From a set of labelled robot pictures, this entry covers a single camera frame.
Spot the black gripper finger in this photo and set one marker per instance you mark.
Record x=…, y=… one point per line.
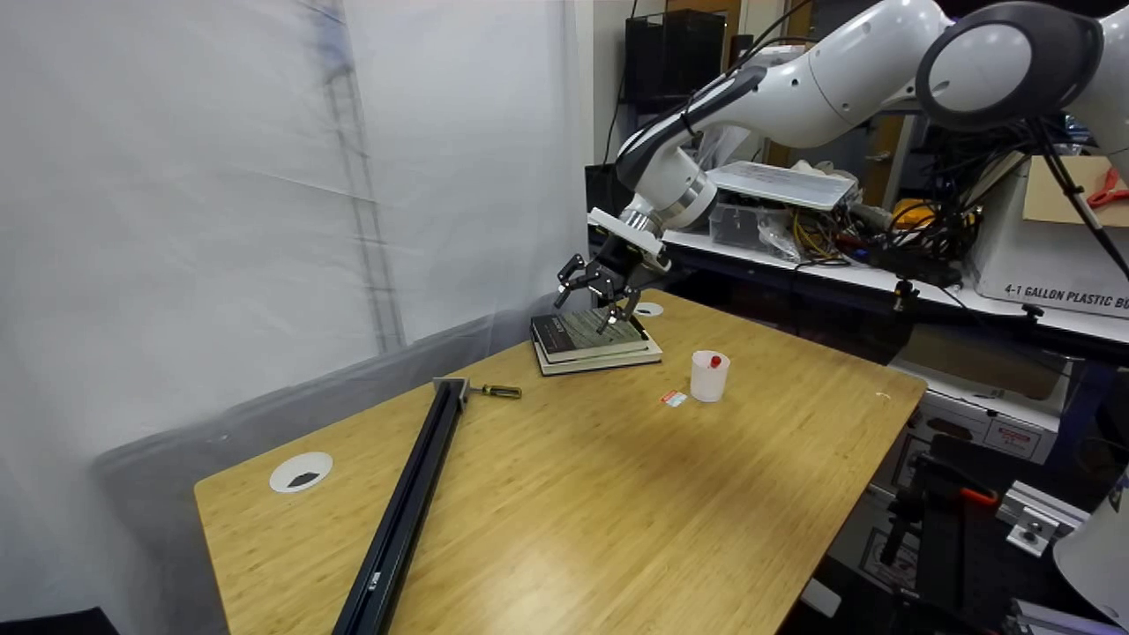
x=564, y=291
x=612, y=316

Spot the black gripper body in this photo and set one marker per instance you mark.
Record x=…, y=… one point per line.
x=612, y=274

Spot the white ceramic mug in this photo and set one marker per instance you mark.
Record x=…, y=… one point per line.
x=706, y=379

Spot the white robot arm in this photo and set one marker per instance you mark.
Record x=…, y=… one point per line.
x=1002, y=64

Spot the upper grey hardcover book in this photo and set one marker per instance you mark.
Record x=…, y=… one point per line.
x=573, y=333

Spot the small red white label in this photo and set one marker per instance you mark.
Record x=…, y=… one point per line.
x=676, y=400

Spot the small dark metal tool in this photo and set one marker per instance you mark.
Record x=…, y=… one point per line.
x=490, y=388

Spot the white plastic tray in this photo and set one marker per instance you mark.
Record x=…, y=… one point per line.
x=800, y=190

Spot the white backdrop curtain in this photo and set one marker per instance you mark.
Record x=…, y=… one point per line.
x=211, y=209

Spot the long black metal bar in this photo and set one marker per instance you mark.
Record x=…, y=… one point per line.
x=374, y=590

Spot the white cardboard storage box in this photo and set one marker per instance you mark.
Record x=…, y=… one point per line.
x=1032, y=250

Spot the white cable grommet hole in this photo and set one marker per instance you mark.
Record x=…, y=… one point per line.
x=301, y=471

